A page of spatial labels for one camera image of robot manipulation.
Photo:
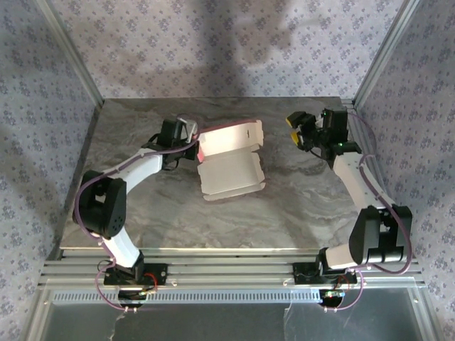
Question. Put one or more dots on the long aluminium base rail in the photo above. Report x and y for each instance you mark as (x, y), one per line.
(227, 264)

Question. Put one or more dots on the aluminium right frame post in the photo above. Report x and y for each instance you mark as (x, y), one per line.
(383, 53)

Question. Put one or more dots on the black controller board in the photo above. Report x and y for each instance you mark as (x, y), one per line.
(332, 300)
(129, 295)

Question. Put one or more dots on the pink paper box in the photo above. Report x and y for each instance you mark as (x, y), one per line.
(231, 170)

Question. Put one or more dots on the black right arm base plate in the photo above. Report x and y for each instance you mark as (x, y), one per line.
(298, 270)

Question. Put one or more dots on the aluminium left frame post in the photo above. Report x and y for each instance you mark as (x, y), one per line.
(74, 57)

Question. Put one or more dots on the black left controller board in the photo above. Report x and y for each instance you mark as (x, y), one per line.
(129, 295)

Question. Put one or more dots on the aluminium frame post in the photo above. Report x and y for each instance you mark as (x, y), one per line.
(383, 53)
(74, 57)

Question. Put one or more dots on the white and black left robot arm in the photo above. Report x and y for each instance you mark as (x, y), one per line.
(142, 167)

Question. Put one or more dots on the black right controller board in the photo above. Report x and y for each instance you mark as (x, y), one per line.
(332, 300)

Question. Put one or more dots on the shiny metal sheet panel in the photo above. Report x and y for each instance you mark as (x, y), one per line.
(213, 325)

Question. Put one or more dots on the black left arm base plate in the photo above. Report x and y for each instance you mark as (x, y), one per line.
(158, 270)

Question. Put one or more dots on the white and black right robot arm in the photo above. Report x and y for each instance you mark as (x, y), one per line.
(355, 177)

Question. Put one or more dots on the aluminium side rail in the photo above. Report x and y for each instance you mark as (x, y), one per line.
(352, 105)

